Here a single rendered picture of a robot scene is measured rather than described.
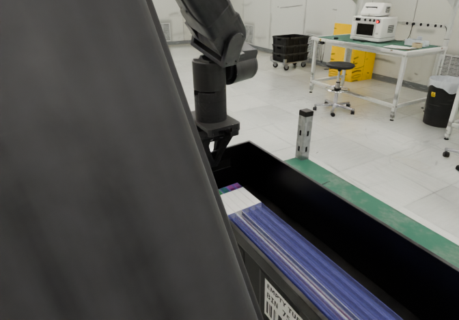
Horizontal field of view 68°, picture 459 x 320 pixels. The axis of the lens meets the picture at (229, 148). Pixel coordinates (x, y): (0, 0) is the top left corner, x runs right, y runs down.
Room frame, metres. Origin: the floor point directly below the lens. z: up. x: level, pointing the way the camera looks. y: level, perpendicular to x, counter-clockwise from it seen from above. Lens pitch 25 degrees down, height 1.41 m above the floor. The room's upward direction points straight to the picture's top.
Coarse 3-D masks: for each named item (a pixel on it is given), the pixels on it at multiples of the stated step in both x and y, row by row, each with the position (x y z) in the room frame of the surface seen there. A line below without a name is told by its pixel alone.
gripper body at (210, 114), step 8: (200, 96) 0.56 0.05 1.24; (208, 96) 0.56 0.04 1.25; (216, 96) 0.56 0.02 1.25; (224, 96) 0.57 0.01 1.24; (200, 104) 0.56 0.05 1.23; (208, 104) 0.56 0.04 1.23; (216, 104) 0.56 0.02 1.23; (224, 104) 0.57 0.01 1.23; (192, 112) 0.62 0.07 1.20; (200, 112) 0.57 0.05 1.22; (208, 112) 0.56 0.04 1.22; (216, 112) 0.56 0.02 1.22; (224, 112) 0.57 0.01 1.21; (200, 120) 0.57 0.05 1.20; (208, 120) 0.56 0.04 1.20; (216, 120) 0.56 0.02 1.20; (224, 120) 0.57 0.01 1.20; (232, 120) 0.57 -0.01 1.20; (208, 128) 0.54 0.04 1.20; (216, 128) 0.54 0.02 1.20; (224, 128) 0.54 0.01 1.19; (232, 128) 0.55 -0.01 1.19; (208, 136) 0.53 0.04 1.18
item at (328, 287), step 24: (240, 192) 0.55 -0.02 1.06; (240, 216) 0.47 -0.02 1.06; (264, 216) 0.47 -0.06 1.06; (264, 240) 0.41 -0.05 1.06; (288, 240) 0.41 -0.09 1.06; (288, 264) 0.37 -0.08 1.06; (312, 264) 0.36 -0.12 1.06; (336, 264) 0.36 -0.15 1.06; (312, 288) 0.32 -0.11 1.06; (336, 288) 0.32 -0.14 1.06; (360, 288) 0.32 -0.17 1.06; (336, 312) 0.29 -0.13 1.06; (360, 312) 0.28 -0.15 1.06; (384, 312) 0.28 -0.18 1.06
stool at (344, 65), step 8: (328, 64) 4.14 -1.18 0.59; (336, 64) 4.12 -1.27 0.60; (344, 64) 4.13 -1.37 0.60; (352, 64) 4.12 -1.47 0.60; (336, 88) 4.15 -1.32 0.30; (336, 96) 4.15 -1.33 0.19; (320, 104) 4.18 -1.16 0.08; (328, 104) 4.16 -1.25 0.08; (336, 104) 4.13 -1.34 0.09; (352, 112) 4.00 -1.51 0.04
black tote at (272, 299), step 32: (224, 160) 0.60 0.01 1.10; (256, 160) 0.61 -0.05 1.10; (256, 192) 0.60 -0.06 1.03; (288, 192) 0.52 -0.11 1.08; (320, 192) 0.46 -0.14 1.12; (320, 224) 0.45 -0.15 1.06; (352, 224) 0.40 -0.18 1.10; (384, 224) 0.36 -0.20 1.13; (256, 256) 0.32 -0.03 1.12; (352, 256) 0.39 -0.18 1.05; (384, 256) 0.35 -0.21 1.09; (416, 256) 0.32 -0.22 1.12; (256, 288) 0.32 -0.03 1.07; (288, 288) 0.27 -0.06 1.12; (384, 288) 0.35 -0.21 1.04; (416, 288) 0.31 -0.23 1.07; (448, 288) 0.28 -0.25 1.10
